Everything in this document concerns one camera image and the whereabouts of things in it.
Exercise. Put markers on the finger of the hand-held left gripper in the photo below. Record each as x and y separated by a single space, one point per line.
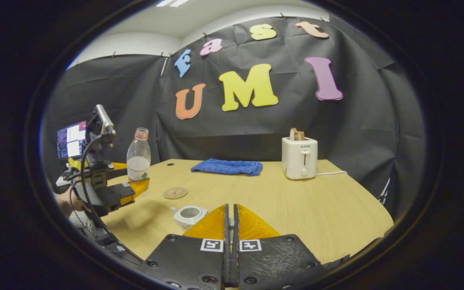
117 165
115 197

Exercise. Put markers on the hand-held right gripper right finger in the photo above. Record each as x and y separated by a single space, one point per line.
276 262

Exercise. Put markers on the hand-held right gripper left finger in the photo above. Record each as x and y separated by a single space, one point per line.
191 262

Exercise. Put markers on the clear plastic water bottle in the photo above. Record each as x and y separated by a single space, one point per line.
138 161

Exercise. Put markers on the white teacup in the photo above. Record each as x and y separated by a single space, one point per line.
189 215

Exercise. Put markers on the white teacup lid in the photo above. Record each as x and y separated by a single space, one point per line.
231 221

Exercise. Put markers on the round wooden coaster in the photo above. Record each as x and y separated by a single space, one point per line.
175 193

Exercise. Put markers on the computer monitor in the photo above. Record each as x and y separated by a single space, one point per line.
71 140

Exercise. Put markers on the blue towel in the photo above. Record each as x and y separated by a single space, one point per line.
228 166

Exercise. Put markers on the white toaster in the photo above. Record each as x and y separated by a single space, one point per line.
299 159

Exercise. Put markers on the ceiling light panel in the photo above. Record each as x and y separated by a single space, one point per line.
171 2

